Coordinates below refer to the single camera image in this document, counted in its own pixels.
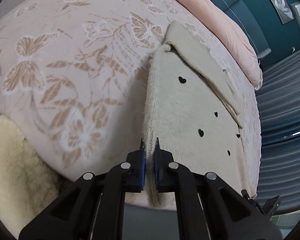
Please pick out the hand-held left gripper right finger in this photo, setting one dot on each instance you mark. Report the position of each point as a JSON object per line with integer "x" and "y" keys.
{"x": 157, "y": 172}

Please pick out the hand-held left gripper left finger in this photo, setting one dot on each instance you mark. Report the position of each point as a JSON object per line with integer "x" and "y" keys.
{"x": 141, "y": 170}

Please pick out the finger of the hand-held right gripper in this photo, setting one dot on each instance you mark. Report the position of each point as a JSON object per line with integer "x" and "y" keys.
{"x": 248, "y": 198}
{"x": 272, "y": 205}

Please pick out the cream sweater with black hearts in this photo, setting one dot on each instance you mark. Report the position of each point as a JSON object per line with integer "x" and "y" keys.
{"x": 190, "y": 120}

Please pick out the grey striped rug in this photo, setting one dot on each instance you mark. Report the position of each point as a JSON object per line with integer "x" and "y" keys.
{"x": 282, "y": 120}

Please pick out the pink butterfly print blanket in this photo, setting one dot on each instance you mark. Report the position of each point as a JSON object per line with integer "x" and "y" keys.
{"x": 65, "y": 67}

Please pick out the cream fluffy blanket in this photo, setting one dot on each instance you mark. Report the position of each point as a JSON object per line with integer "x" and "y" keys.
{"x": 12, "y": 167}

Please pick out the pink quilt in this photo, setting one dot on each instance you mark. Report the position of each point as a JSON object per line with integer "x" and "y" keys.
{"x": 230, "y": 30}

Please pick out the teal padded headboard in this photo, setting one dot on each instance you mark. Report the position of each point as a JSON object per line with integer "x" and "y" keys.
{"x": 242, "y": 7}

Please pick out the silver wall picture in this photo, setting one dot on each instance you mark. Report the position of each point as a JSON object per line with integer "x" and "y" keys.
{"x": 280, "y": 2}

